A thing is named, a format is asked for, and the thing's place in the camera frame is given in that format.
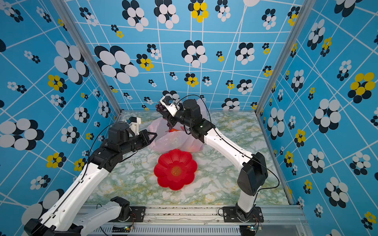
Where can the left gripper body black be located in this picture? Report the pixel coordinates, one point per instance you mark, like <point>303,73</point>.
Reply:
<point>142,139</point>

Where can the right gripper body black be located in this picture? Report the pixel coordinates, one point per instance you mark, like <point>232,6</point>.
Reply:
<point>173,120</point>

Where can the pink translucent plastic bag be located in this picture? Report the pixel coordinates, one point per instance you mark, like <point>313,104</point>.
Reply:
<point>177,138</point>

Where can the dark purple grape bunch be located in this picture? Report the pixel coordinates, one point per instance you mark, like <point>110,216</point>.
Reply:
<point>162,110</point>

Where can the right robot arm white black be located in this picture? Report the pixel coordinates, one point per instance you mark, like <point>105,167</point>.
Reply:
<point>251,166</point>

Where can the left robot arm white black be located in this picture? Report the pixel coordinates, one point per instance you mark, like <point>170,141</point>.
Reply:
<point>61,219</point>

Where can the red flower-shaped plate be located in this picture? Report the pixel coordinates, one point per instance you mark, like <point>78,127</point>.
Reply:
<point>175,169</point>

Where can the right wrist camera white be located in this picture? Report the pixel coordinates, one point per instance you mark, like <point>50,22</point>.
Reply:
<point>170,103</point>

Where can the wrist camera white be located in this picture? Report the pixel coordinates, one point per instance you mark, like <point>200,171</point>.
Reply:
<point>134,123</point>
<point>170,103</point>

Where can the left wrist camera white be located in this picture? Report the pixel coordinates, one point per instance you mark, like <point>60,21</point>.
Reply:
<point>134,123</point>

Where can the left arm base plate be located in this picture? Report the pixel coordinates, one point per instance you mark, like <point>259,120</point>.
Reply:
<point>136,215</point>

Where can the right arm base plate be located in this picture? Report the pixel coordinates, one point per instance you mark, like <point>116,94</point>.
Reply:
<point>235,214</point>

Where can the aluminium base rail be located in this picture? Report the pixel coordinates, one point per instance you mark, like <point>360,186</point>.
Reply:
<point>164,214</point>

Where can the left aluminium corner post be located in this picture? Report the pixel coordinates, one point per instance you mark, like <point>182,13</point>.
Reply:
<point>78,38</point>

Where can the aluminium corner post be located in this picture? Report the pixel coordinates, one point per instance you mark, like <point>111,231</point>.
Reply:
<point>78,38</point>
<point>291,40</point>

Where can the right aluminium corner post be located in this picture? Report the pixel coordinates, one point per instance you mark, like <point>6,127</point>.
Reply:
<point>291,40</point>

